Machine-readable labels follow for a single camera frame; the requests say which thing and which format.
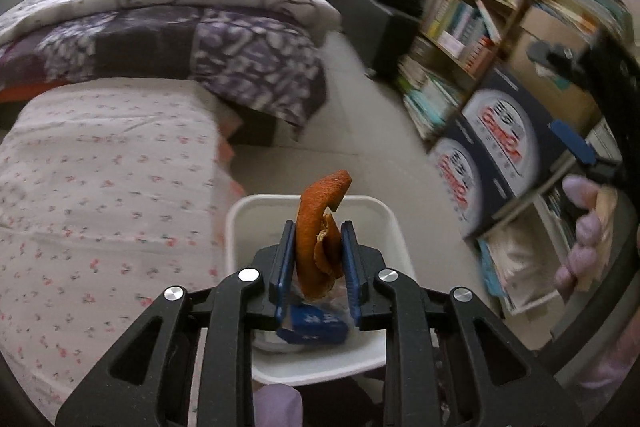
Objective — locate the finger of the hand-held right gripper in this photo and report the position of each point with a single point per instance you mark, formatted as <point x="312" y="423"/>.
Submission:
<point x="555" y="53"/>
<point x="575" y="147"/>

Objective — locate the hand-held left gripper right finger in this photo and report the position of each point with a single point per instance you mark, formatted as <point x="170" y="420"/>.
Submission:
<point x="350" y="272"/>

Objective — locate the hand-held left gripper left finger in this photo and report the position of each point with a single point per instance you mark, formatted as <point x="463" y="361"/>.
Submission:
<point x="286" y="267"/>

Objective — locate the white plastic bin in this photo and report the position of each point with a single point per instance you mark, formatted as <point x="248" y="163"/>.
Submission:
<point x="385" y="232"/>

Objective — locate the orange peel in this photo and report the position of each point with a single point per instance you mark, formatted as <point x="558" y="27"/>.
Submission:
<point x="310" y="217"/>

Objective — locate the blue printed carton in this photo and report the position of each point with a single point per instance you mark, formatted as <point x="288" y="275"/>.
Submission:
<point x="315" y="326"/>

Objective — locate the person's right forearm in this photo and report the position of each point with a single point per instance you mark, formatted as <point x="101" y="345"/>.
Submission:
<point x="612" y="352"/>

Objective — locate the person's right hand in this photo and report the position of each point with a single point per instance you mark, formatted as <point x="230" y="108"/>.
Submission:
<point x="585" y="232"/>

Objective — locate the person's left hand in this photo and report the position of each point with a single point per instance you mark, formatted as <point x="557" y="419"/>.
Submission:
<point x="277" y="407"/>

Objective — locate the brown cardboard box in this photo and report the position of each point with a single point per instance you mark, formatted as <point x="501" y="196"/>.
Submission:
<point x="545" y="72"/>

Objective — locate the large dark printed carton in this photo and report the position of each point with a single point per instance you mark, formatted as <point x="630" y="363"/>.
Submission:
<point x="505" y="142"/>

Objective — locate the black cabinet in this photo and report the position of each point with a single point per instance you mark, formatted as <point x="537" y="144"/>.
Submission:
<point x="380" y="37"/>

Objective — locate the purple patterned quilt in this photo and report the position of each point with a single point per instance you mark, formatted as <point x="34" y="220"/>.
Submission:
<point x="175" y="32"/>

